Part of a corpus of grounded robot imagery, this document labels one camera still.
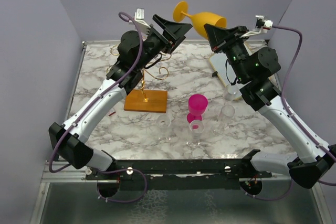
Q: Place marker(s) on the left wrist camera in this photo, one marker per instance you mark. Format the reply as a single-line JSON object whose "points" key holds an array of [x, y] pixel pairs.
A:
{"points": [[142, 24]]}

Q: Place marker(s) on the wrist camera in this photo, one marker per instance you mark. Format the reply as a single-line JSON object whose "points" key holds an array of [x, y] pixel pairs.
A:
{"points": [[142, 24], [261, 27]]}

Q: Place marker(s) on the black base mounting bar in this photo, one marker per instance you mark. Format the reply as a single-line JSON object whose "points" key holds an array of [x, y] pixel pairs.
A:
{"points": [[179, 174]]}

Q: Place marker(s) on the white board gold rim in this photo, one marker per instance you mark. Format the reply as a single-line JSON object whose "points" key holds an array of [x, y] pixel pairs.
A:
{"points": [[217, 61]]}

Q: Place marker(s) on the pink plastic wine glass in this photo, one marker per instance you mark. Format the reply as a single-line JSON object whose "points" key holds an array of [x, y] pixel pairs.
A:
{"points": [[197, 105]]}

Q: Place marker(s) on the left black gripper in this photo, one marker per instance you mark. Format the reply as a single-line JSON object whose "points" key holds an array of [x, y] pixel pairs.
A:
{"points": [[175, 31]]}

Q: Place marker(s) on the yellow plastic wine glass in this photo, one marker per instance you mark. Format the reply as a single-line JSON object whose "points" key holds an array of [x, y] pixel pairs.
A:
{"points": [[198, 20]]}

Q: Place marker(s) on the clear wine glass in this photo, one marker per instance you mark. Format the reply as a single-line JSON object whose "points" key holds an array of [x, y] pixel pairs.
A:
{"points": [[231, 93], [163, 126], [196, 130]]}

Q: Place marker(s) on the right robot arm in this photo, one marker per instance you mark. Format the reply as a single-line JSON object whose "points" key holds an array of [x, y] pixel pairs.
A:
{"points": [[314, 156]]}

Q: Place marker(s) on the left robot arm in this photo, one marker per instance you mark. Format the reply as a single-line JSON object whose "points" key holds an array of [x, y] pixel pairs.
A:
{"points": [[69, 139]]}

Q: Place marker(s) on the clear flute glass right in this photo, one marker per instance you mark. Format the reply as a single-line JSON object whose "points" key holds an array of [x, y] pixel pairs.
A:
{"points": [[226, 114]]}

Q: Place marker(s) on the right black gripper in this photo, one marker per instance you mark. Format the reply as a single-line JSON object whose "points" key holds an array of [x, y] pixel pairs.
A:
{"points": [[216, 34]]}

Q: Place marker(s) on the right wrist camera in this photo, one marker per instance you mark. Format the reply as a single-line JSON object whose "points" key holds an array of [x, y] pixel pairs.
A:
{"points": [[261, 27]]}

